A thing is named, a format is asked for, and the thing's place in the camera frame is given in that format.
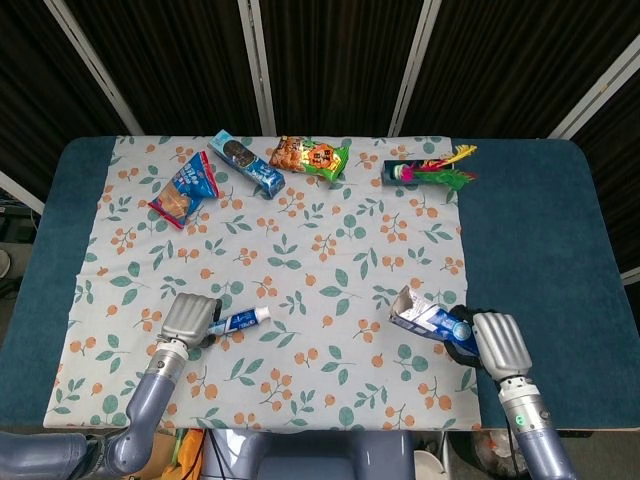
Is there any orange yellow bag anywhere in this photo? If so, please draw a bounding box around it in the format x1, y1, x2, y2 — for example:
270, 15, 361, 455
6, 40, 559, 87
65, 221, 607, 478
167, 429, 207, 480

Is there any blue white toothpaste tube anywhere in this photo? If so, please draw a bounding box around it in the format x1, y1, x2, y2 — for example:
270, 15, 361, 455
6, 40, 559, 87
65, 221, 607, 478
207, 305, 273, 337

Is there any floral print tablecloth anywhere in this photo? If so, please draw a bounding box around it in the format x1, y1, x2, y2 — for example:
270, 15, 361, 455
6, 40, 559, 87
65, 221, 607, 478
43, 134, 483, 433

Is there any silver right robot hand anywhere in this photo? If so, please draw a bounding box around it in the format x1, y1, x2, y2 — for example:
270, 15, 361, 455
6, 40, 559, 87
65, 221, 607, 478
444, 304, 534, 379

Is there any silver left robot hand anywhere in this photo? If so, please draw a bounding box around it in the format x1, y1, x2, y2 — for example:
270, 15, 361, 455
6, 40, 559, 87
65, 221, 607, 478
159, 293, 224, 349

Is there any blue snack package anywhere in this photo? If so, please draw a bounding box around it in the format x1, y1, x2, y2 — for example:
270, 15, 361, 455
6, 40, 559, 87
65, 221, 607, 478
388, 285, 477, 354

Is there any dark green shallow tray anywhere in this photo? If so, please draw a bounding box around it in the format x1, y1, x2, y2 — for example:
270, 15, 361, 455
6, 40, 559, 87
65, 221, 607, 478
382, 158, 454, 188

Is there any white cup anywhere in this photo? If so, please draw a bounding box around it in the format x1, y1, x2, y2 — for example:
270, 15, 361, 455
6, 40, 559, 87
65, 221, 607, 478
413, 449, 442, 475

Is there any clear plastic trash bag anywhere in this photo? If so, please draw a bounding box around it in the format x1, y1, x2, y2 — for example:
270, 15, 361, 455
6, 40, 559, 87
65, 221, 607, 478
469, 431, 516, 476

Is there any colourful feather shuttlecock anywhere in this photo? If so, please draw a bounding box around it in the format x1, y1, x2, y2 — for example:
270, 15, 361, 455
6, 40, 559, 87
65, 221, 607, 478
392, 143, 479, 192

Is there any green orange snack bag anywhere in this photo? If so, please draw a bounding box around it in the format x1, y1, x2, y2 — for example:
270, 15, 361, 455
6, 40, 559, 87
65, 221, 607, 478
269, 134, 352, 183

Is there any grey-blue robot torso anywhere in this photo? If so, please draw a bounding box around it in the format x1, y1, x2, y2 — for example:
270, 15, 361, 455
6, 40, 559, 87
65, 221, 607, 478
199, 428, 417, 480

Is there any dark teal table cover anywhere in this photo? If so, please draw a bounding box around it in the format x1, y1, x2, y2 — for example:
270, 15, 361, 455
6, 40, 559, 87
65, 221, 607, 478
0, 136, 637, 434

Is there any blue red snack bag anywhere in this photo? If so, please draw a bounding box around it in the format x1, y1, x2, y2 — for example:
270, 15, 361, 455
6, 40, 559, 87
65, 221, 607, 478
147, 151, 222, 231

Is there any blue cookie package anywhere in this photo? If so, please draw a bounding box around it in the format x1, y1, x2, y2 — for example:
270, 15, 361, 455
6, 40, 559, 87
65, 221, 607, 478
207, 129, 287, 201

